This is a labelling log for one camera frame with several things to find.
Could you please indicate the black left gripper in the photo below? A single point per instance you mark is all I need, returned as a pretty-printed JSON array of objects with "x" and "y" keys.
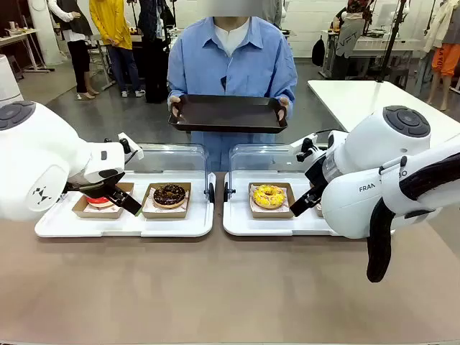
[{"x": 90, "y": 187}]

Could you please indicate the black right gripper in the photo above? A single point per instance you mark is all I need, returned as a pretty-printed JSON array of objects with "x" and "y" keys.
[{"x": 316, "y": 172}]

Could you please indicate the chocolate sprinkle donut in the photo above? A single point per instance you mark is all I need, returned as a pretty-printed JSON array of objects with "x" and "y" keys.
[{"x": 169, "y": 196}]

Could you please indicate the dark brown serving tray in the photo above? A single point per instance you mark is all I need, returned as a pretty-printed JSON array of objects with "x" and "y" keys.
[{"x": 226, "y": 115}]

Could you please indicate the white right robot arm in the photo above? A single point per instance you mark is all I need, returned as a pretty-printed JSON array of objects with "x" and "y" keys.
[{"x": 377, "y": 143}]

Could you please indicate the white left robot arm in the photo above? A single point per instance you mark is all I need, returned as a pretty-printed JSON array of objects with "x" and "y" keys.
[{"x": 36, "y": 143}]

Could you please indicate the yellow glazed donut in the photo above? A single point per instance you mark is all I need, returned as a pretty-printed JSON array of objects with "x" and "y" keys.
[{"x": 273, "y": 215}]

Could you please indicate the yellow sprinkle donut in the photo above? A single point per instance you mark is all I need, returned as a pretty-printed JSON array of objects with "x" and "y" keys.
[{"x": 269, "y": 197}]

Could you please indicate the person in dark clothes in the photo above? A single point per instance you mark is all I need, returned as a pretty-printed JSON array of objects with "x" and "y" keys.
[{"x": 154, "y": 54}]

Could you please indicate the person in blue shirt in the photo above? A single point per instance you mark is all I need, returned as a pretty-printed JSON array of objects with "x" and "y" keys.
[{"x": 248, "y": 61}]

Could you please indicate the person in black vest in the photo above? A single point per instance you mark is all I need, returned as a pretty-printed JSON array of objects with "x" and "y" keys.
[{"x": 77, "y": 54}]

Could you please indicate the person in yellow hoodie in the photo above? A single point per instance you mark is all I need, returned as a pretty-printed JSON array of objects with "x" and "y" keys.
[{"x": 109, "y": 25}]

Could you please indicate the person's left hand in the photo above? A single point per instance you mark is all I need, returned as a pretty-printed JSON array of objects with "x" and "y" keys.
[{"x": 282, "y": 109}]

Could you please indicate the person's right hand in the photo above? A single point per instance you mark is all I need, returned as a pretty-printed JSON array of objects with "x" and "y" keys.
[{"x": 175, "y": 106}]

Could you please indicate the white printed paper liner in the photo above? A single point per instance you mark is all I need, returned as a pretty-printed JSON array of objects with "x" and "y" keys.
[
  {"x": 112, "y": 210},
  {"x": 148, "y": 205},
  {"x": 288, "y": 207}
]

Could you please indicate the white display tray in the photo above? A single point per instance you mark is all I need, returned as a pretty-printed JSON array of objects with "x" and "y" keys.
[
  {"x": 161, "y": 226},
  {"x": 237, "y": 223}
]

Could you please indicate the clear hinged lid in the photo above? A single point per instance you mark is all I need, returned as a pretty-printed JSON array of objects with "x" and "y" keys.
[
  {"x": 172, "y": 158},
  {"x": 258, "y": 158}
]

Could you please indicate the large white table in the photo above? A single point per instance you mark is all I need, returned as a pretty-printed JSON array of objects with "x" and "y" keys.
[{"x": 359, "y": 97}]

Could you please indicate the black backpack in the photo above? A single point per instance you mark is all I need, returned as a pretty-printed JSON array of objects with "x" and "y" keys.
[{"x": 318, "y": 52}]

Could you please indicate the figure in grey apron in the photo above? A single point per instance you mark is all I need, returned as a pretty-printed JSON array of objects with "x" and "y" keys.
[{"x": 348, "y": 39}]

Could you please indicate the white cylindrical air purifier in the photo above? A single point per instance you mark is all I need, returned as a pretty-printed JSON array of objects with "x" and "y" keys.
[{"x": 9, "y": 79}]

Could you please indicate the long white workbench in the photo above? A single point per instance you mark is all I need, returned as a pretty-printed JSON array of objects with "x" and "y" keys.
[{"x": 377, "y": 45}]

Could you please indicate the white round pillar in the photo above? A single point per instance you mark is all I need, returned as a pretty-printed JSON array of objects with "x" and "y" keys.
[{"x": 43, "y": 32}]

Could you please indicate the light wooden desk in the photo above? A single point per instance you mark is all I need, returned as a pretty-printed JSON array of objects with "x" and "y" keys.
[{"x": 14, "y": 36}]

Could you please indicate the mannequin with orange shorts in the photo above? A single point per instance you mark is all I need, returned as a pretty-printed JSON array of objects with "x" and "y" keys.
[{"x": 443, "y": 57}]

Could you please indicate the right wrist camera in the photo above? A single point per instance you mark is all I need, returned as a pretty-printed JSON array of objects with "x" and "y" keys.
[{"x": 305, "y": 145}]

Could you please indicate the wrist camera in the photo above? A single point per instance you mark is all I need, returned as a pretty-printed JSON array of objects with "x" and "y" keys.
[
  {"x": 305, "y": 145},
  {"x": 124, "y": 143}
]

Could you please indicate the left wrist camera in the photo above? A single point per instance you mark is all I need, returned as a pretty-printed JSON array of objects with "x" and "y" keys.
[{"x": 124, "y": 143}]

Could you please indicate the black camera stand pole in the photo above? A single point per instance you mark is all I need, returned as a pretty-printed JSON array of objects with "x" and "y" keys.
[{"x": 390, "y": 46}]

